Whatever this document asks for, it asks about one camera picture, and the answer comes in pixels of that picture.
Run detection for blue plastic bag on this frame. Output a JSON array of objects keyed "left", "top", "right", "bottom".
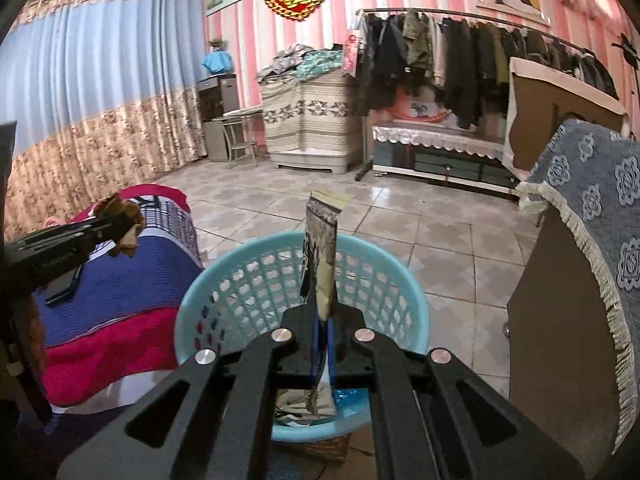
[{"left": 332, "top": 388, "right": 369, "bottom": 417}]

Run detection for brown paper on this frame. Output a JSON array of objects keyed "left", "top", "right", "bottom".
[{"left": 93, "top": 194, "right": 145, "bottom": 258}]

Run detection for person left hand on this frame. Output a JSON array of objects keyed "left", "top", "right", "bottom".
[{"left": 15, "top": 296, "right": 46, "bottom": 386}]

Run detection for pink teapot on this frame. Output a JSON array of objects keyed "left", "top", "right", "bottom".
[{"left": 42, "top": 217, "right": 65, "bottom": 229}]

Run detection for striped blue red blanket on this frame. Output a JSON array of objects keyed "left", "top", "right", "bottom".
[{"left": 37, "top": 184, "right": 203, "bottom": 415}]

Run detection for light blue plastic basket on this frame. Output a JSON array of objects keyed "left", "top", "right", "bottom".
[{"left": 175, "top": 232, "right": 428, "bottom": 442}]

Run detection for brown wooden cabinet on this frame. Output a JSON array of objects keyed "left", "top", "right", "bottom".
[{"left": 508, "top": 207, "right": 620, "bottom": 479}]

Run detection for blue and floral curtain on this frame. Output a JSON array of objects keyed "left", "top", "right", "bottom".
[{"left": 1, "top": 0, "right": 206, "bottom": 240}]

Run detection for small metal folding table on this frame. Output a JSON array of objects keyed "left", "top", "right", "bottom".
[{"left": 214, "top": 105, "right": 262, "bottom": 166}]

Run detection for grey water dispenser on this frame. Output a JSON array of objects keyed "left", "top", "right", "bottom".
[{"left": 196, "top": 74, "right": 240, "bottom": 162}]

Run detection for blue covered water bottle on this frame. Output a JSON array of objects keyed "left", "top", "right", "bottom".
[{"left": 202, "top": 51, "right": 234, "bottom": 76}]

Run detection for low tv cabinet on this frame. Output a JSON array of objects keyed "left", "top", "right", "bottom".
[{"left": 372, "top": 142, "right": 520, "bottom": 195}]

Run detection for metal clothes rack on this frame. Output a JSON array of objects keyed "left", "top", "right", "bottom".
[{"left": 352, "top": 8, "right": 595, "bottom": 170}]

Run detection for small potted plant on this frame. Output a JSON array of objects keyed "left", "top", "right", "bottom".
[{"left": 207, "top": 38, "right": 228, "bottom": 52}]

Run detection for white lace cover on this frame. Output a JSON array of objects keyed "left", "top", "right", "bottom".
[{"left": 369, "top": 120, "right": 503, "bottom": 160}]

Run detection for patterned cloth covered chest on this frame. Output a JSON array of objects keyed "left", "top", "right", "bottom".
[{"left": 260, "top": 70, "right": 362, "bottom": 174}]

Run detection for blue floral fringed cloth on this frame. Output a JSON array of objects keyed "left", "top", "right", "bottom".
[{"left": 515, "top": 118, "right": 639, "bottom": 448}]

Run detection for pile of folded clothes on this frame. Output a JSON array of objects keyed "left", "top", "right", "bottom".
[{"left": 256, "top": 44, "right": 343, "bottom": 84}]

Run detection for brown board with white edge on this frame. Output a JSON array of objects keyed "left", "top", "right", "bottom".
[{"left": 502, "top": 58, "right": 630, "bottom": 181}]

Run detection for hanging dark clothes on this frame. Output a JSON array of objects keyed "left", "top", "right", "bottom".
[{"left": 356, "top": 9, "right": 618, "bottom": 129}]

